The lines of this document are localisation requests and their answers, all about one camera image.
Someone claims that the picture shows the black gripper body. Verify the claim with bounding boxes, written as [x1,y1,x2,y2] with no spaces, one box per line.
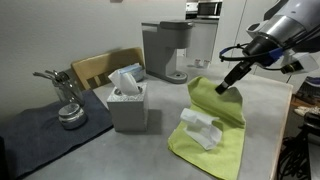
[241,36,278,73]

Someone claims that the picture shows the white pulled-out wipe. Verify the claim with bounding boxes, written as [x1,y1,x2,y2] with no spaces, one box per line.
[179,107,224,151]

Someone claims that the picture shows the yellow-green towel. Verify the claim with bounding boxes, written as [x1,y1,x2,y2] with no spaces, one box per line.
[167,75,247,180]

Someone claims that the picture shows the blue face mask box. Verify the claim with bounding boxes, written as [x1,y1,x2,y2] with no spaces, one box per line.
[117,62,146,83]

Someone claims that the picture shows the white tissue sticking from box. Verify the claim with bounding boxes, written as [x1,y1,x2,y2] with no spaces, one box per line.
[107,68,141,96]

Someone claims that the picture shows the grey tissue box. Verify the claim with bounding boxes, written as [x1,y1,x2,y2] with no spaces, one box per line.
[106,82,150,133]

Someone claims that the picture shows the white cabinet doors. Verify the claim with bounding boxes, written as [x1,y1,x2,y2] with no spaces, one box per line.
[212,0,320,85]

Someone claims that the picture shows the steel microwave oven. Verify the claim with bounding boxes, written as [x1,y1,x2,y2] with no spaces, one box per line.
[196,0,224,20]

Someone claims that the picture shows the grey pod coffee machine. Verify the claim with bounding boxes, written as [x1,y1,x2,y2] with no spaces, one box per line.
[140,19,195,85]

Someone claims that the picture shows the round metal lidded jar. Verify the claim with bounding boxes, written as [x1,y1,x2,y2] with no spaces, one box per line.
[58,102,89,131]

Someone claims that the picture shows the dark blue cloth mat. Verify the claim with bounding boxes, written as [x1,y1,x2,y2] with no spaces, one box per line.
[0,88,115,180]

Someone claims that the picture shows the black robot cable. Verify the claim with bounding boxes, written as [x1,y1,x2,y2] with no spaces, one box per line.
[218,26,320,72]

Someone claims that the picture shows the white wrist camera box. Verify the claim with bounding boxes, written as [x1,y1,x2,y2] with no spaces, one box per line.
[280,52,320,75]

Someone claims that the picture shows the black cable bundle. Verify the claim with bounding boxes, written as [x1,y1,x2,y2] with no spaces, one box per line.
[277,113,320,180]

